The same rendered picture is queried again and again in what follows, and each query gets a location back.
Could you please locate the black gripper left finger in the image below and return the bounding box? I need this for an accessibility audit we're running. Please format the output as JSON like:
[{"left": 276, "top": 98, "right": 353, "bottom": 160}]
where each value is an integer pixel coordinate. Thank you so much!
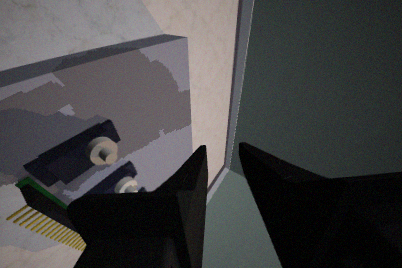
[{"left": 66, "top": 145, "right": 208, "bottom": 268}]

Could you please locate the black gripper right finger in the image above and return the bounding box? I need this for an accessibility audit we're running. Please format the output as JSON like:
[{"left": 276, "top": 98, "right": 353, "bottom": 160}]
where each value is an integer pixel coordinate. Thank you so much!
[{"left": 239, "top": 142, "right": 402, "bottom": 268}]

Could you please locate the grey rectangular slab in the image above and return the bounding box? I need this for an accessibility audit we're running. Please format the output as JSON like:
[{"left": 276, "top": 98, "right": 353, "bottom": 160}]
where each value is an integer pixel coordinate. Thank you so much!
[{"left": 0, "top": 34, "right": 193, "bottom": 206}]

